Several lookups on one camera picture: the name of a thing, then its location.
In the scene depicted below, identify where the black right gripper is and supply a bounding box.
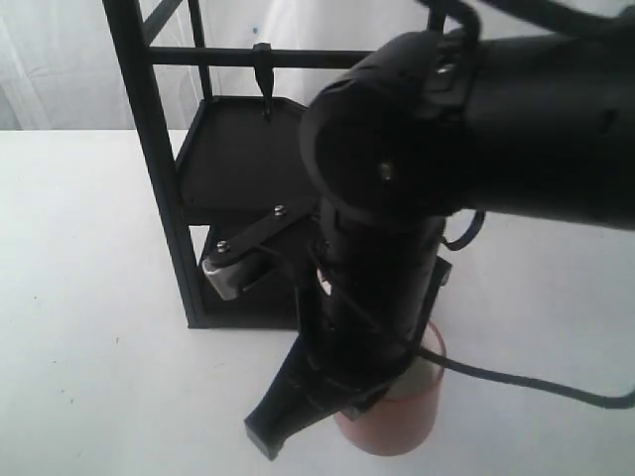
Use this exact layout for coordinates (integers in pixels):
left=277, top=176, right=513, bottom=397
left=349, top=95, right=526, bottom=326
left=244, top=200, right=446, bottom=461

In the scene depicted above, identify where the pink ceramic mug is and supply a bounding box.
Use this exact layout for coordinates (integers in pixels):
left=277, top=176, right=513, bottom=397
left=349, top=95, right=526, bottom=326
left=317, top=270, right=447, bottom=457

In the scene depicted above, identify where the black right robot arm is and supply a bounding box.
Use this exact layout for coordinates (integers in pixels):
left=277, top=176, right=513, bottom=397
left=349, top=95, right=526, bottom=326
left=245, top=33, right=634, bottom=458

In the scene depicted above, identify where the black metal shelf rack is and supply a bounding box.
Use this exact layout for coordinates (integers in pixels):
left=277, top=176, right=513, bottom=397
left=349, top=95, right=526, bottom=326
left=101, top=0, right=447, bottom=331

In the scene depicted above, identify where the white backdrop curtain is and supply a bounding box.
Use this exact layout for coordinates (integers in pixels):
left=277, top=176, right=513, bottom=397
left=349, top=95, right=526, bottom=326
left=0, top=0, right=635, bottom=133

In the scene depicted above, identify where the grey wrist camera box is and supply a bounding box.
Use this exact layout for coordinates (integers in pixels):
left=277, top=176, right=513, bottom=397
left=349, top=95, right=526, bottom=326
left=200, top=251, right=276, bottom=300

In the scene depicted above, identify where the black camera cable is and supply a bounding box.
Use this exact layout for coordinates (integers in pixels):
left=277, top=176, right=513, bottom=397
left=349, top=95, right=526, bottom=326
left=257, top=0, right=635, bottom=411

